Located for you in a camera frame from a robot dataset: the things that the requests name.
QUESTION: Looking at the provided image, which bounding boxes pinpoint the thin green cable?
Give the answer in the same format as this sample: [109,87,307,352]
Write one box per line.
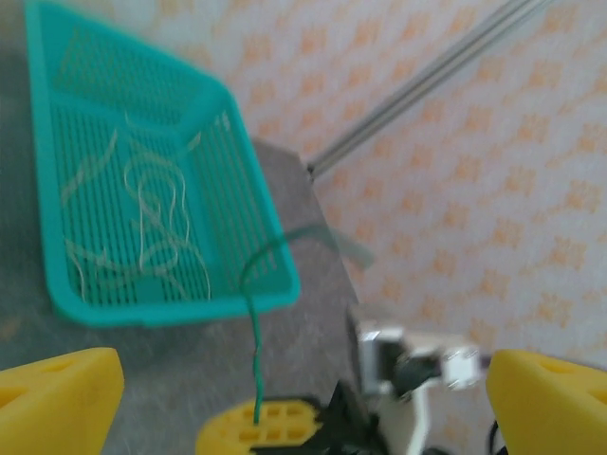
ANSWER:
[239,225,375,426]

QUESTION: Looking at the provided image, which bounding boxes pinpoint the teal plastic mesh basket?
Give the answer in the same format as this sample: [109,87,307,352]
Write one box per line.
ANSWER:
[23,0,303,329]

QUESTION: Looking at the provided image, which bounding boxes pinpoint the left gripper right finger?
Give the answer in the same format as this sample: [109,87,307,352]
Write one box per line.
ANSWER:
[487,349,607,455]

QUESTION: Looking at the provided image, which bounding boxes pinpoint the aluminium frame post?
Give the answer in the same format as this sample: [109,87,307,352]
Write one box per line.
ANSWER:
[305,0,546,180]

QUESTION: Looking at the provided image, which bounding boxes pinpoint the thin beige cable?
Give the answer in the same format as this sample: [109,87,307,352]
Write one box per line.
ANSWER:
[61,112,212,305]

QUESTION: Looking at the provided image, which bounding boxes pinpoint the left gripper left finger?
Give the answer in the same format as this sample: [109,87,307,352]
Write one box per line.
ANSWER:
[0,347,125,455]

